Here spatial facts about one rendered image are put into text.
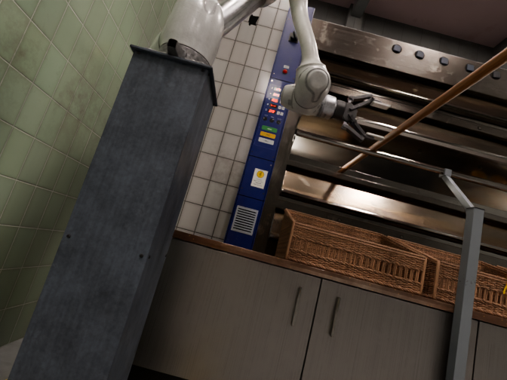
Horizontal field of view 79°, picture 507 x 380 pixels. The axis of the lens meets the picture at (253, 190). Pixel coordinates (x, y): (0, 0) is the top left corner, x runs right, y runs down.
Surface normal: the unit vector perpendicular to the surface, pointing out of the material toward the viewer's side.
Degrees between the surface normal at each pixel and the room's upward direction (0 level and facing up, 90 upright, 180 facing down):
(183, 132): 90
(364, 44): 90
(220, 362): 90
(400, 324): 90
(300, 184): 70
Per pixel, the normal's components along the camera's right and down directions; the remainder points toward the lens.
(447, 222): 0.13, -0.50
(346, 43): 0.04, -0.19
